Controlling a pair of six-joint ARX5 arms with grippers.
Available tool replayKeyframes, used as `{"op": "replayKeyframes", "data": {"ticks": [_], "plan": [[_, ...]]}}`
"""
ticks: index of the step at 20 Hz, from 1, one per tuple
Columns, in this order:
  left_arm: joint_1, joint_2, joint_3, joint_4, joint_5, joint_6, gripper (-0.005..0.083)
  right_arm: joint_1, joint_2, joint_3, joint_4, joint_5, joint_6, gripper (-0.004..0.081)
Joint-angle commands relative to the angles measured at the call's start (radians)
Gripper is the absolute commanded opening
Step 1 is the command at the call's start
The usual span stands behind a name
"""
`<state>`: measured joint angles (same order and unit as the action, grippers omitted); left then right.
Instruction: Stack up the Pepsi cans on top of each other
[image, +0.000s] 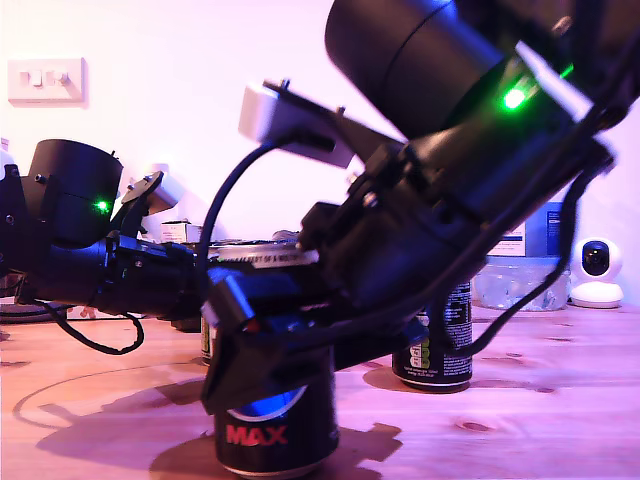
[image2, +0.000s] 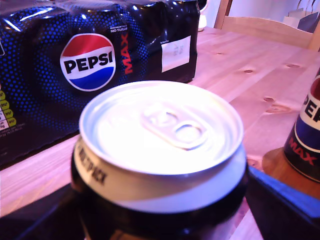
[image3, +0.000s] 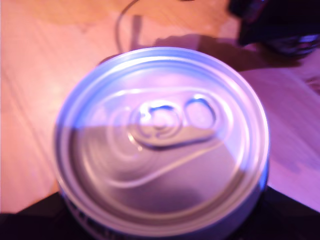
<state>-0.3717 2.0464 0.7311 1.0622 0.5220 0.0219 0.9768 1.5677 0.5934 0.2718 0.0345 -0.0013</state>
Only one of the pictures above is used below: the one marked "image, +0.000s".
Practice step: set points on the small white cardboard box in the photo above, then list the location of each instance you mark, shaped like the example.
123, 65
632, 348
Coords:
175, 232

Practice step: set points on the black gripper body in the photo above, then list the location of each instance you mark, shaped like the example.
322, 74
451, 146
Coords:
400, 250
160, 280

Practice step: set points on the large clear water bottle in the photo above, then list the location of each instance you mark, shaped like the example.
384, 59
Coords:
520, 285

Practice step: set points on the small white round camera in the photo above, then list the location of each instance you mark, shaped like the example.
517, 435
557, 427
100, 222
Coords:
597, 280

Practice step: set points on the white wall light switch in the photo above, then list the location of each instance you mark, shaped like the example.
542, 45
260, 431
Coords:
45, 95

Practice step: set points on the black Pepsi Max can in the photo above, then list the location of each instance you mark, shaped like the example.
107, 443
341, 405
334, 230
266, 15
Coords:
440, 360
280, 440
205, 345

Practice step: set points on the grey plate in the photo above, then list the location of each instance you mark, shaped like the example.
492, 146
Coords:
15, 315

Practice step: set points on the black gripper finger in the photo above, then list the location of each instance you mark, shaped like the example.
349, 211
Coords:
250, 365

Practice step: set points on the black Pepsi Max multipack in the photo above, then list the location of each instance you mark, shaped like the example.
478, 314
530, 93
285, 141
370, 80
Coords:
186, 326

